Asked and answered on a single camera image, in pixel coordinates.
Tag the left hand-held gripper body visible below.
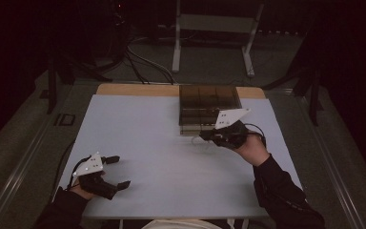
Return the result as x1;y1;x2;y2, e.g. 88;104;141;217
71;152;121;201

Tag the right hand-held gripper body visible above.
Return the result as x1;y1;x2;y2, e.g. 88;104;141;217
213;108;252;151

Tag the brown transparent drawer box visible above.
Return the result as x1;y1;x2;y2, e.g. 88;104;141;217
178;84;243;137

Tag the person's left hand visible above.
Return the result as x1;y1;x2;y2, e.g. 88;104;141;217
70;171;106;200

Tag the person's right hand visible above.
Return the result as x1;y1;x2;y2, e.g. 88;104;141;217
233;132;272;167

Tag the white table mat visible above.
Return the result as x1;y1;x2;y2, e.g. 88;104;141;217
51;94;303;219

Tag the black tripod stand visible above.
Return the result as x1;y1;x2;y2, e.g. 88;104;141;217
261;63;326;127
46;56;112;115

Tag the white metal stand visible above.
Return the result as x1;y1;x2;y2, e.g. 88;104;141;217
171;0;265;78

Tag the left hand-held gripper cable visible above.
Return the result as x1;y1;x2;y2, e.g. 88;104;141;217
67;155;92;191

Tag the hand-held gripper cable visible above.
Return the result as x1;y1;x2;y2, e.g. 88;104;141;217
243;122;267;149
67;155;92;191

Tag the right hand-held gripper cable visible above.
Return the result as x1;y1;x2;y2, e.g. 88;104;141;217
243;122;267;149

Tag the black cable beside table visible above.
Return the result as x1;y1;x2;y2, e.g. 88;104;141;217
48;138;77;204

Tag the metal floor rail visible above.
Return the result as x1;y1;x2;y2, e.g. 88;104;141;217
0;120;52;229
298;94;366;229

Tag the white floor cable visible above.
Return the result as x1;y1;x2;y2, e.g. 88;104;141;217
127;46;176;86

